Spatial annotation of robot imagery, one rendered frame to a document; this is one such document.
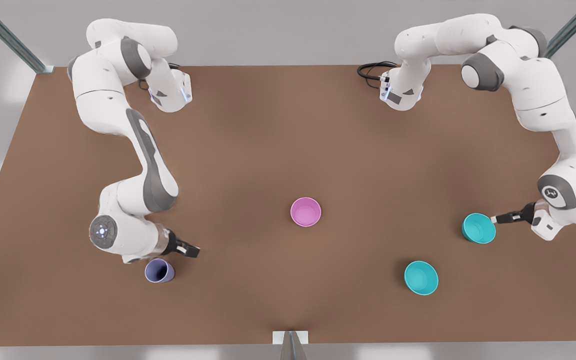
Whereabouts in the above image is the black cable loop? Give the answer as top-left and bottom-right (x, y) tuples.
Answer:
(357, 61), (400, 91)
(137, 62), (181, 93)

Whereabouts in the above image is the pink bowl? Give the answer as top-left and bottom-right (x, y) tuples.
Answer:
(290, 197), (322, 228)

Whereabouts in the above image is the purple cup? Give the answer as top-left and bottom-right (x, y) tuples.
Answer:
(144, 258), (175, 284)

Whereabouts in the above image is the teal blue bowl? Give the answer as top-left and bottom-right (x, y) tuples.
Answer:
(404, 260), (439, 296)
(461, 213), (497, 245)

